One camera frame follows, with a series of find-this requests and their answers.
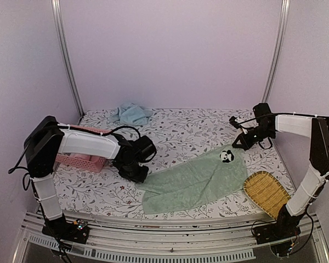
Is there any woven bamboo tray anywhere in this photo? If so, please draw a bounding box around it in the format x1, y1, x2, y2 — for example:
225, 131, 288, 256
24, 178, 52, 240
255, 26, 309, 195
243, 171, 291, 220

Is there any green towel with panda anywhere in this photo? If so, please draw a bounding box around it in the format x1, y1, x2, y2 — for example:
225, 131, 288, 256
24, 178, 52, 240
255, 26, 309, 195
138, 145, 247, 214

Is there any left aluminium post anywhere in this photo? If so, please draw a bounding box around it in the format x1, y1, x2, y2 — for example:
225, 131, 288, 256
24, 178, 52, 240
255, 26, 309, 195
51, 0, 85, 118

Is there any rolled pink towel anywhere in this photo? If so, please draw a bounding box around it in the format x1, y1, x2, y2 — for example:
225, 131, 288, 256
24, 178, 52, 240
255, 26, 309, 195
70, 153, 91, 161

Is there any pink plastic basket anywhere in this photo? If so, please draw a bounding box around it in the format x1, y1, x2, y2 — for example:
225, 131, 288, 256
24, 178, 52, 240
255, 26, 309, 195
54, 124, 110, 173

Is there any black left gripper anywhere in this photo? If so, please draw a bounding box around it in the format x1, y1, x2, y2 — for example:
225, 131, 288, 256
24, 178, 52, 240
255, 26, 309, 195
118, 159, 149, 183

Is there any folded coral pink towel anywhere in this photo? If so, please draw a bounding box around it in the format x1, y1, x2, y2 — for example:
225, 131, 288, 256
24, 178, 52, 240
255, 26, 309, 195
90, 156, 105, 163

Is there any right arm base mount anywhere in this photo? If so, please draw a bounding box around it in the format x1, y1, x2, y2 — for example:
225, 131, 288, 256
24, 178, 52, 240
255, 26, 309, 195
251, 220, 301, 244

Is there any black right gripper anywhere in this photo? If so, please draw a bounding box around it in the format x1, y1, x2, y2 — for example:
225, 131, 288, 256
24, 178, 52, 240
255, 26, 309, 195
233, 124, 275, 150

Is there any aluminium post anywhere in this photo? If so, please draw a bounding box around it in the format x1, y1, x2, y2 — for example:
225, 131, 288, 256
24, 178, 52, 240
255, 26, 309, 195
261, 0, 290, 103
51, 0, 85, 118

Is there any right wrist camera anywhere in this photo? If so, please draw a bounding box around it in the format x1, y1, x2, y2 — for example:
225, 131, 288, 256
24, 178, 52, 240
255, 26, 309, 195
229, 116, 248, 134

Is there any aluminium front frame rail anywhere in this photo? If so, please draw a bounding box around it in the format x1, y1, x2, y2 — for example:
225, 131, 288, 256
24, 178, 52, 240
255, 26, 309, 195
13, 212, 329, 262

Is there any blue crumpled towel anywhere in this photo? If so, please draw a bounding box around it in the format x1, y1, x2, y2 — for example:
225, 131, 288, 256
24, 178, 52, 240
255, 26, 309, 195
110, 102, 153, 126

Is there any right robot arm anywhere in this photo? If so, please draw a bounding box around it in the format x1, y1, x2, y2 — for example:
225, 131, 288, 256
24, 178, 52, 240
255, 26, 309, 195
229, 103, 329, 239

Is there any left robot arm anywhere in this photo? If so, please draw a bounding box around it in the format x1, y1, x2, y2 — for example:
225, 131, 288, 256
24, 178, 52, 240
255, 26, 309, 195
8, 116, 157, 238

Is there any right aluminium post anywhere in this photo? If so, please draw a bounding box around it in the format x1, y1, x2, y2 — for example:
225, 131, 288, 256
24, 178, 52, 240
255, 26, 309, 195
261, 0, 290, 103

